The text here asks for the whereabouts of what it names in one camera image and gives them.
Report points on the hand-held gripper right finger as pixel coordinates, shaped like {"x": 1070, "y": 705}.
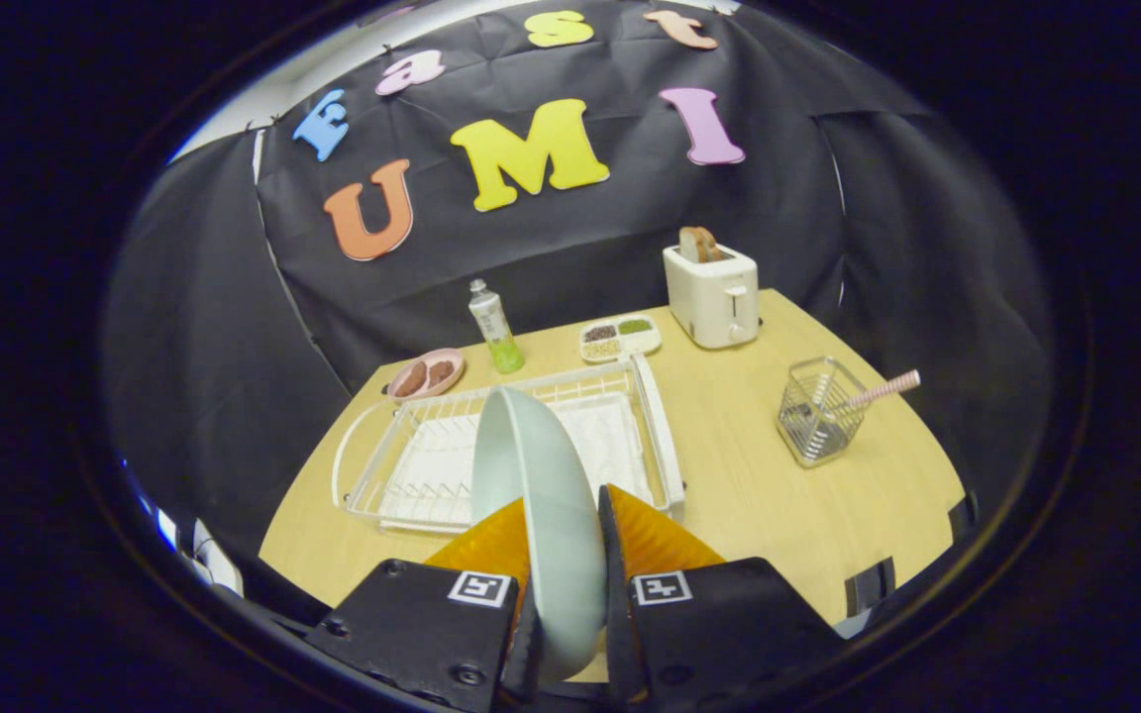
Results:
{"x": 620, "y": 594}

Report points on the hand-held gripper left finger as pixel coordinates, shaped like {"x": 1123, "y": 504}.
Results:
{"x": 412, "y": 624}

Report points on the pale green plate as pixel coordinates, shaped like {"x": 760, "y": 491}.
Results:
{"x": 556, "y": 535}

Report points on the small pink plate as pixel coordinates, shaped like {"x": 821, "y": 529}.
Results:
{"x": 452, "y": 356}

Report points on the white side shelf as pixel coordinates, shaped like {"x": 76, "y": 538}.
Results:
{"x": 219, "y": 564}

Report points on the brown food piece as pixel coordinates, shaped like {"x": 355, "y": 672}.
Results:
{"x": 411, "y": 379}
{"x": 440, "y": 372}

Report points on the white divided snack tray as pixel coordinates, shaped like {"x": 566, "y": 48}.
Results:
{"x": 620, "y": 339}

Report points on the clear bottle with green liquid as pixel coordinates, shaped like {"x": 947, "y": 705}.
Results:
{"x": 496, "y": 332}

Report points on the white toaster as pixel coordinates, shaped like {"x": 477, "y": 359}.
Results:
{"x": 709, "y": 297}

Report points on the black backdrop cloth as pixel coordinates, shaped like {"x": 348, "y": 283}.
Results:
{"x": 214, "y": 347}

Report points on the brown bread slice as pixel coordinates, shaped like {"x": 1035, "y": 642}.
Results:
{"x": 699, "y": 245}

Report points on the black table edge bracket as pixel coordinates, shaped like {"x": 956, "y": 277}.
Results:
{"x": 870, "y": 586}
{"x": 962, "y": 515}

